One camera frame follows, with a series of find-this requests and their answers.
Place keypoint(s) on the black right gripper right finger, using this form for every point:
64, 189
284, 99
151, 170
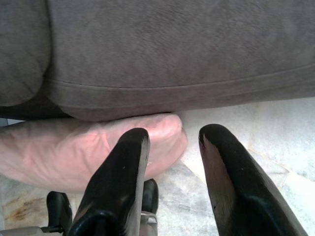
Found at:
246, 186

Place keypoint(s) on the pink plush pillow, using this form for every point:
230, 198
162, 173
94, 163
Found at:
61, 152

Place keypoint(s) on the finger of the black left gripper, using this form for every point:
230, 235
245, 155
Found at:
150, 196
59, 209

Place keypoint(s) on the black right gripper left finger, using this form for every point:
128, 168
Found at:
115, 186

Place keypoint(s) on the grey-brown fabric sofa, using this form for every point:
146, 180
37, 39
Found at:
160, 54

